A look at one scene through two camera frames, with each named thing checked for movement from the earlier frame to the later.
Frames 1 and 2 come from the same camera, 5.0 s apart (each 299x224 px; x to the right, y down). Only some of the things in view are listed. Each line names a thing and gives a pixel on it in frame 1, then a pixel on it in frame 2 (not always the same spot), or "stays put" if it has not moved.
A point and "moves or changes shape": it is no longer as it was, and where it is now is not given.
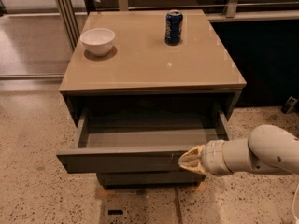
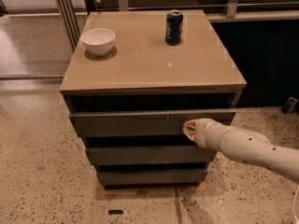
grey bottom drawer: [149, 178] stays put
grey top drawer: [140, 140] moves or changes shape
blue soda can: [173, 27] stays put
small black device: [289, 105] stays put
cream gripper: [214, 158] -> [202, 133]
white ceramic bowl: [98, 41] stays put
